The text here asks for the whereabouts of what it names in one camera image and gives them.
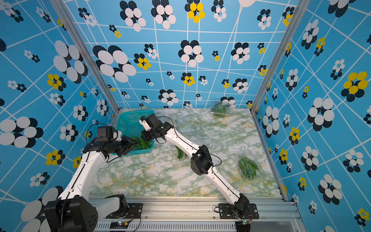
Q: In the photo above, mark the aluminium frame post left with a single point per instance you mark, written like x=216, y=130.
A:
x=74, y=33

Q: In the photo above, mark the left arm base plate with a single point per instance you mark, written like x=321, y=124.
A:
x=130, y=211

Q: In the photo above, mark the aluminium frame post right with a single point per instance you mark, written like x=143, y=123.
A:
x=286, y=39

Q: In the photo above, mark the teal plastic basket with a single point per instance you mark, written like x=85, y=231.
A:
x=129, y=124

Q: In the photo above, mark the clear clamshell with peppers right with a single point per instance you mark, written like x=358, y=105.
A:
x=247, y=167

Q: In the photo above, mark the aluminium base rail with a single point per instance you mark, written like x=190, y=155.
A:
x=201, y=214

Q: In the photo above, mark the green peppers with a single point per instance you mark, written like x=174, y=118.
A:
x=141, y=143

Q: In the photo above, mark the aluminium frame post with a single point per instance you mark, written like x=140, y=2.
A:
x=74, y=33
x=286, y=39

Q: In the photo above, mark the clear clamshell with peppers back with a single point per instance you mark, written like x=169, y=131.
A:
x=220, y=109

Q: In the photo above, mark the left controller board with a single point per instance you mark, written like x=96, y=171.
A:
x=119, y=226

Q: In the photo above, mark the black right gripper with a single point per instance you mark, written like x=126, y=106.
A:
x=144, y=133

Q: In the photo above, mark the clear clamshell with peppers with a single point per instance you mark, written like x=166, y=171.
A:
x=247, y=167
x=181, y=153
x=220, y=109

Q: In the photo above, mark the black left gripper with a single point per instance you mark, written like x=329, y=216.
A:
x=129, y=143

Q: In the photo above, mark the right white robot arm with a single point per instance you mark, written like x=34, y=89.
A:
x=201, y=161

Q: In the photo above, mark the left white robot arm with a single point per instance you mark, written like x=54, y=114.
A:
x=72, y=212

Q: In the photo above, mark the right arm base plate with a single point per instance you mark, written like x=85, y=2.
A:
x=225, y=212

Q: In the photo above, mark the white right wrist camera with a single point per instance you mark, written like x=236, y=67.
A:
x=144, y=123

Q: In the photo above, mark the clear clamshell with peppers front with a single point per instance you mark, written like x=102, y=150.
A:
x=181, y=153

